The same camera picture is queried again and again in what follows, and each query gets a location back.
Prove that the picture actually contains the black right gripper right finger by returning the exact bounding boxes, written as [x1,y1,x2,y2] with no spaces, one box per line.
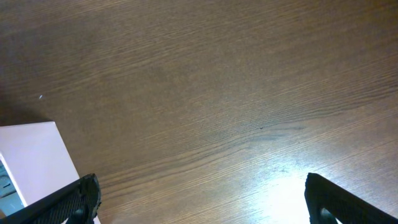
[304,173,397,224]

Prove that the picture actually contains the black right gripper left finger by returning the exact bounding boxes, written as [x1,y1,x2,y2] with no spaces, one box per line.
[1,174,101,224]

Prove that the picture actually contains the beige open cardboard box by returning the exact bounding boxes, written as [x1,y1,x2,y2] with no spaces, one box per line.
[1,122,82,209]

